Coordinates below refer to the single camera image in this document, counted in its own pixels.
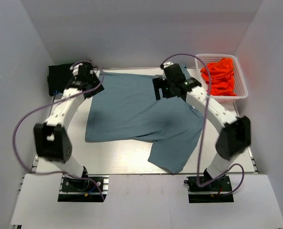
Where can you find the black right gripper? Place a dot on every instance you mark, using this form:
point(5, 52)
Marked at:
point(160, 83)

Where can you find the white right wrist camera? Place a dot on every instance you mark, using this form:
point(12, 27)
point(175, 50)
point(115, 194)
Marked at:
point(165, 64)

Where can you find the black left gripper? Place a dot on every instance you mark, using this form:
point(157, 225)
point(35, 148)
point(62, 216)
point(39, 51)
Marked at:
point(95, 91)

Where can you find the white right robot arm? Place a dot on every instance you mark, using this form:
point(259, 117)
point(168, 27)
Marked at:
point(234, 132)

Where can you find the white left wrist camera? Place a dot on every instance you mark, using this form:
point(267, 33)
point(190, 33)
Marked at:
point(75, 66)

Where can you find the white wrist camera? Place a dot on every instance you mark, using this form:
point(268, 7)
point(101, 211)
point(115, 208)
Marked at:
point(165, 64)
point(75, 66)

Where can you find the folded black t-shirt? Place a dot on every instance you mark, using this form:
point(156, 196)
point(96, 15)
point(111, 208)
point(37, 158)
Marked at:
point(58, 77)

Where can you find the white plastic mesh basket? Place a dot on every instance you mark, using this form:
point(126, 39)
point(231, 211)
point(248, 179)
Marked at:
point(240, 86)

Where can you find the teal blue t-shirt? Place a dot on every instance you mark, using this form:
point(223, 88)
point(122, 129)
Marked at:
point(127, 109)

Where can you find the crumpled orange t-shirt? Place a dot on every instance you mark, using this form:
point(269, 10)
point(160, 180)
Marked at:
point(222, 77)

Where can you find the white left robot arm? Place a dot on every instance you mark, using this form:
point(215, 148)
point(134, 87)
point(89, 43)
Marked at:
point(51, 139)

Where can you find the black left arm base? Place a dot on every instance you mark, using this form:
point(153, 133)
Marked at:
point(94, 189)

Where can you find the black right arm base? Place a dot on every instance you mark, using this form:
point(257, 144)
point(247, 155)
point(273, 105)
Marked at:
point(216, 192)

